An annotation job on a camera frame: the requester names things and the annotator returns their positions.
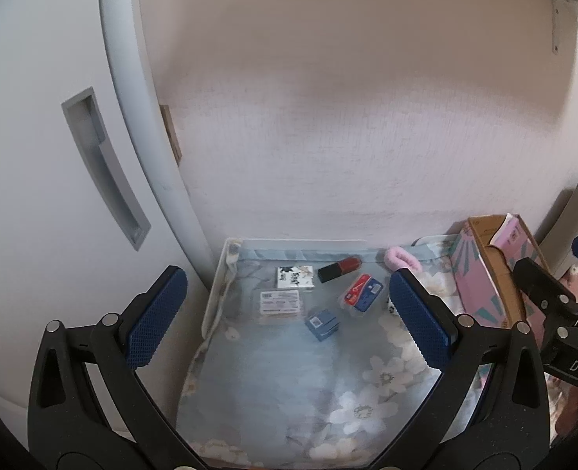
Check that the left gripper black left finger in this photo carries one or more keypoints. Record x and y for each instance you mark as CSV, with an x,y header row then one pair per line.
x,y
88,409

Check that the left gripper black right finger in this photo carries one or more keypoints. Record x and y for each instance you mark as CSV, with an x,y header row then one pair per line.
x,y
489,407

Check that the pink fluffy scrunchie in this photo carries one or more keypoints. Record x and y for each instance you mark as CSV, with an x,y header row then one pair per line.
x,y
396,258

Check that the red blue dental floss box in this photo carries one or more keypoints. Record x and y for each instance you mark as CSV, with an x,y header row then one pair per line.
x,y
361,294

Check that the red black lipstick box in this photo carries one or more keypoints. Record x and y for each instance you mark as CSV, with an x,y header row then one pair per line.
x,y
339,269

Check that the small blue box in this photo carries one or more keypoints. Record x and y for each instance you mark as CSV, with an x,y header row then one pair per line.
x,y
322,324

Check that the clear cotton swab box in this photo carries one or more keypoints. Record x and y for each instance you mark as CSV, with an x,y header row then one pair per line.
x,y
280,305

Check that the white ink-pattern pouch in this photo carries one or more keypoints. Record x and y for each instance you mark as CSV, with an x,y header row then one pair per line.
x,y
295,277

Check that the pink plush toy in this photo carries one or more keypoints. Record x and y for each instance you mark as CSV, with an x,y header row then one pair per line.
x,y
570,280

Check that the pink cardboard box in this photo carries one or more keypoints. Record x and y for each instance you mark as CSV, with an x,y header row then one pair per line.
x,y
483,257

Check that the blue floral bed sheet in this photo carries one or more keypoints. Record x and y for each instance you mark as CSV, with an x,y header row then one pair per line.
x,y
269,394

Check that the white wall bracket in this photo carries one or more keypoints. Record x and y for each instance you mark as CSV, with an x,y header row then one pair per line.
x,y
562,15

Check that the grey recessed door handle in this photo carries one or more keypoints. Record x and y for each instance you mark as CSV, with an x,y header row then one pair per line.
x,y
84,119

